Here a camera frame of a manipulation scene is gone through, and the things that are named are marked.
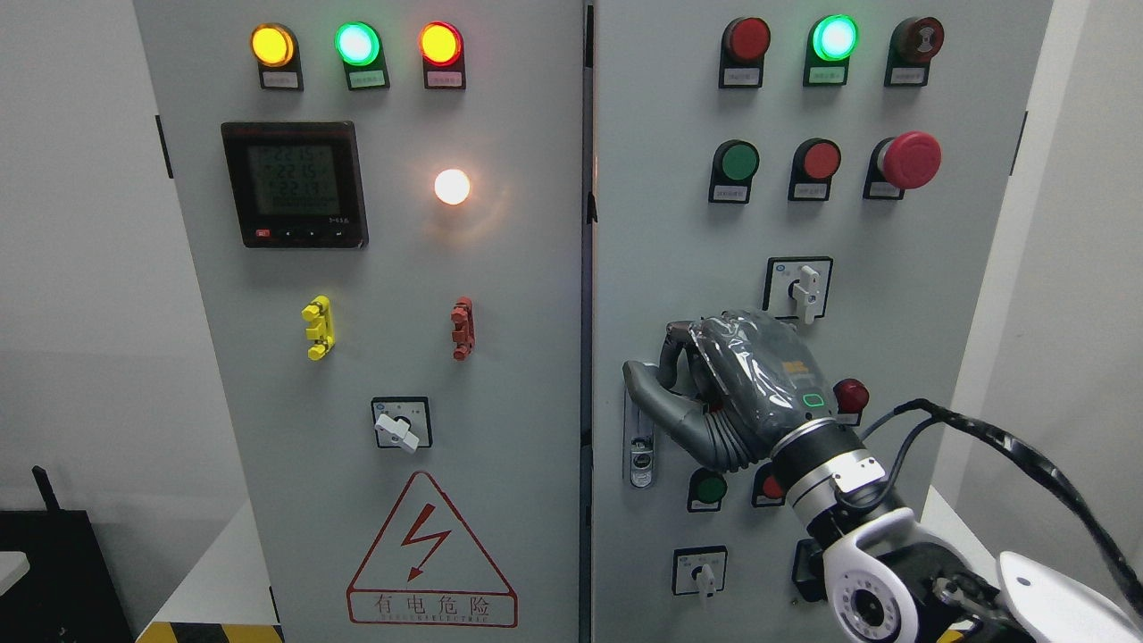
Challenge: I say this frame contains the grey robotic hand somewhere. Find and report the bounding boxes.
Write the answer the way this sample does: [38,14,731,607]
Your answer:
[623,310,839,472]

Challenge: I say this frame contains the silver door latch handle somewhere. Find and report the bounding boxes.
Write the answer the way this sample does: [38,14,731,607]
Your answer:
[621,389,678,491]

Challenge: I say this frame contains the grey cabinet door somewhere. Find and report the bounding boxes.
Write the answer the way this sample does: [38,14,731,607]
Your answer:
[134,1,584,642]
[589,1,1053,642]

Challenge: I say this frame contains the green push button lower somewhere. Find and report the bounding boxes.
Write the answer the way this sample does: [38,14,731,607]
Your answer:
[687,468,728,513]

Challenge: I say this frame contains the green push button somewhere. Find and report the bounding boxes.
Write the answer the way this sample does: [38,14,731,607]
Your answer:
[687,468,728,513]
[709,139,760,204]

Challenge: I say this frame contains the red push button lower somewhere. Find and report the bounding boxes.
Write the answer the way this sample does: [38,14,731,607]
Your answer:
[751,463,788,508]

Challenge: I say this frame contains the red push button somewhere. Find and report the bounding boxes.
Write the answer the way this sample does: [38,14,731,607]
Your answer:
[751,463,788,508]
[788,138,841,201]

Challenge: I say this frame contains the dark red indicator middle right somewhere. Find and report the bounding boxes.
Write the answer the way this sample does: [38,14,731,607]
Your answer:
[832,378,870,427]

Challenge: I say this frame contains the green push button upper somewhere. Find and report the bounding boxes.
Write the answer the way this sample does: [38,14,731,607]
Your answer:
[709,139,760,204]

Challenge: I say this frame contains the red push button upper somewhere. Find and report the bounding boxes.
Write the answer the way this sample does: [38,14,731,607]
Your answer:
[788,138,841,201]

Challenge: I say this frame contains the red terminal connector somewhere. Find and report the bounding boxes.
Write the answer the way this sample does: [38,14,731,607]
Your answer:
[450,296,475,362]

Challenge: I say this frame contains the red emergency stop mushroom button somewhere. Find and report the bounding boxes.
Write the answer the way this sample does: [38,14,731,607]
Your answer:
[863,130,942,201]

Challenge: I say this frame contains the dark red indicator top row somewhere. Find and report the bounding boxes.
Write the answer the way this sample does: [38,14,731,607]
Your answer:
[718,16,772,89]

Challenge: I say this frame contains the white glowing indicator light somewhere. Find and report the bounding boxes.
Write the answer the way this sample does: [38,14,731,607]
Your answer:
[433,168,472,206]

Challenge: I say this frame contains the green lit indicator top right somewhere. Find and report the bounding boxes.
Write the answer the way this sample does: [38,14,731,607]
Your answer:
[804,13,860,87]

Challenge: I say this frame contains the red electric hazard warning sticker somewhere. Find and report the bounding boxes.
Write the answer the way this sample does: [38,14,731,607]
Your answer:
[346,471,519,630]

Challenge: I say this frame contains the dark red buzzer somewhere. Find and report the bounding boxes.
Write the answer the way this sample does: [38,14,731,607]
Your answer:
[884,16,946,87]

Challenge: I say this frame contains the yellow terminal connector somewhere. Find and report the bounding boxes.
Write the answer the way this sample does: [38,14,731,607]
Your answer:
[301,296,336,362]

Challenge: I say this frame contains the red-orange indicator light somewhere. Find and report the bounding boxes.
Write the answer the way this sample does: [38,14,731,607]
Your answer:
[418,21,466,90]

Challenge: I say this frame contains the black digital power meter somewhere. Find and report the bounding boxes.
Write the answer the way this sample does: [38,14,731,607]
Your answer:
[221,121,369,249]

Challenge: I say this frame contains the green indicator light top left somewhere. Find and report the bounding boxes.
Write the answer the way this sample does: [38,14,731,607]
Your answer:
[334,21,389,91]

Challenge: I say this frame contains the yellow indicator light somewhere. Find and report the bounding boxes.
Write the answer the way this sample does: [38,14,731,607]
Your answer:
[249,23,304,91]

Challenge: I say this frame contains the black box with antenna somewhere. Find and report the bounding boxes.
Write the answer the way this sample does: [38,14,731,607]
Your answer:
[1,465,134,642]

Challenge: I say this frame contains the white rotary switch upper right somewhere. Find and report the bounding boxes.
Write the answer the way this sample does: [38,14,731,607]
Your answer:
[764,256,833,325]

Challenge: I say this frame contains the white rotary switch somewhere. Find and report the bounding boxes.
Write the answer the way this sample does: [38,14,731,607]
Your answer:
[671,545,730,609]
[764,256,833,325]

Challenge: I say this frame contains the white rotary switch lower right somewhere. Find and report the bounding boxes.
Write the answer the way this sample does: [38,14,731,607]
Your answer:
[671,545,730,609]

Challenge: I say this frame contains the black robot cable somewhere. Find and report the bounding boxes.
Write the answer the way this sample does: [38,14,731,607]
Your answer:
[830,397,1143,617]

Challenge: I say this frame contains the black selector knob switch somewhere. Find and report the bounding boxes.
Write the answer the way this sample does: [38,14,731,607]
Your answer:
[791,539,826,603]

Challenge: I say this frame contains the white rotary switch left door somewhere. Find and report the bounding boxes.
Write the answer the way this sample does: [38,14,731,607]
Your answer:
[371,397,434,455]

